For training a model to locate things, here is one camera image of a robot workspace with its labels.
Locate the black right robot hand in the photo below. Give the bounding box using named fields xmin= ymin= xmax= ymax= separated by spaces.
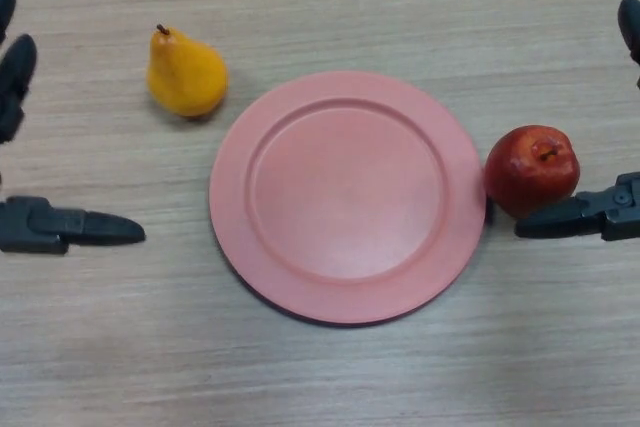
xmin=514 ymin=0 xmax=640 ymax=242

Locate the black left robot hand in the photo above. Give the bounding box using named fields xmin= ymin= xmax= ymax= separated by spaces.
xmin=0 ymin=0 xmax=147 ymax=255

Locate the yellow pear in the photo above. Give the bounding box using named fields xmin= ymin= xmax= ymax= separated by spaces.
xmin=145 ymin=23 xmax=230 ymax=119

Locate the red apple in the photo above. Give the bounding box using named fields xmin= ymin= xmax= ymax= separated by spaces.
xmin=483 ymin=124 xmax=581 ymax=219

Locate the pink round plate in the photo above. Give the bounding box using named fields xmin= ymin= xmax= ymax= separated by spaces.
xmin=208 ymin=70 xmax=487 ymax=329

